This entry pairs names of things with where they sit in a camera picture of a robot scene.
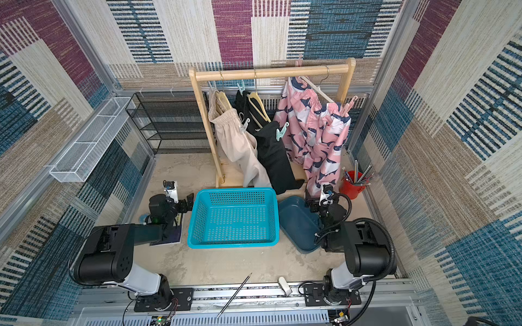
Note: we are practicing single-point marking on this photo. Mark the black wire shelf rack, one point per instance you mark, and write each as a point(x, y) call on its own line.
point(170, 122)

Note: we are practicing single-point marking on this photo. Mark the thin metal rod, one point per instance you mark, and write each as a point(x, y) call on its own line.
point(229, 302)

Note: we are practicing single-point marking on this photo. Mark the dark teal plastic tray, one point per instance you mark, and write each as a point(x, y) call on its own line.
point(299, 224)

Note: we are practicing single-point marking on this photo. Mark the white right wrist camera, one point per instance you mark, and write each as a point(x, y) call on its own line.
point(326, 195)

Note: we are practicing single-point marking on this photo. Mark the wooden clothes rack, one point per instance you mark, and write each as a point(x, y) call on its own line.
point(225, 177)

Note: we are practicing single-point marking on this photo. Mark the white clothespin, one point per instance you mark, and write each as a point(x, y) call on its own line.
point(212, 87)
point(244, 122)

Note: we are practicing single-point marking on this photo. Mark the blue tape roll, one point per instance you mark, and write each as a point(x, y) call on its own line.
point(144, 219)

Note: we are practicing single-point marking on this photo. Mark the black shorts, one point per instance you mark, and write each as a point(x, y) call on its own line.
point(271, 153)

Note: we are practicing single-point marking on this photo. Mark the white wire wall basket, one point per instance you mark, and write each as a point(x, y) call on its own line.
point(82, 156)

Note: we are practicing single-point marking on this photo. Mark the yellow hanger of black shorts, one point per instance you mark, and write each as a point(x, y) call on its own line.
point(256, 102)

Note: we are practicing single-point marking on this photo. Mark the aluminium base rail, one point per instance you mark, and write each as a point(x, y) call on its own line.
point(395, 303)

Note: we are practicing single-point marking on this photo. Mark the yellow hanger of beige shorts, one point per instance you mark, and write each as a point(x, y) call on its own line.
point(223, 104)

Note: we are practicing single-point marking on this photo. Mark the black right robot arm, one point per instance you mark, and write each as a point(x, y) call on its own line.
point(369, 256)

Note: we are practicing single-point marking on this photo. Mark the pink patterned shorts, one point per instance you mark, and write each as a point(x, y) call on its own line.
point(316, 133)

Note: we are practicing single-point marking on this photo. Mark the red pen cup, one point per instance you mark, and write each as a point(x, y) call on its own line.
point(350, 189)

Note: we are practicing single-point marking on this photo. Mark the beige shorts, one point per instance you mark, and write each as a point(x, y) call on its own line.
point(240, 148)

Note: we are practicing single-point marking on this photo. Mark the pink clothespin right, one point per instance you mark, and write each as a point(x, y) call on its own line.
point(348, 106)

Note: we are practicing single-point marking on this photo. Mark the mint clothespin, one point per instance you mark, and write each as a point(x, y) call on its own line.
point(281, 132)
point(241, 87)

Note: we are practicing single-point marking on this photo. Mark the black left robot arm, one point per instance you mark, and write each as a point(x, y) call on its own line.
point(106, 257)

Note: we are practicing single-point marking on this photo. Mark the mint clothespin upper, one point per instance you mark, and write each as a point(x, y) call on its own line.
point(241, 87)

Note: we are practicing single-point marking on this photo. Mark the turquoise plastic basket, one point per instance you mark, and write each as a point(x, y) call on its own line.
point(234, 218)

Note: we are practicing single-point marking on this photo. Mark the dark blue book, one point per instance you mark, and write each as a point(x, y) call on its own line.
point(173, 233)

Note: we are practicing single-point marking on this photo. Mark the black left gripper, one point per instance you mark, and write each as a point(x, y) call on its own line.
point(181, 206)

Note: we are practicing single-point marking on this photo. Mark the mint clothespin lower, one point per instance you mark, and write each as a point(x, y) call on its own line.
point(281, 132)

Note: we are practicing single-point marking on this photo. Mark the small white block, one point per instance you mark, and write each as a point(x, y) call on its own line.
point(284, 286)

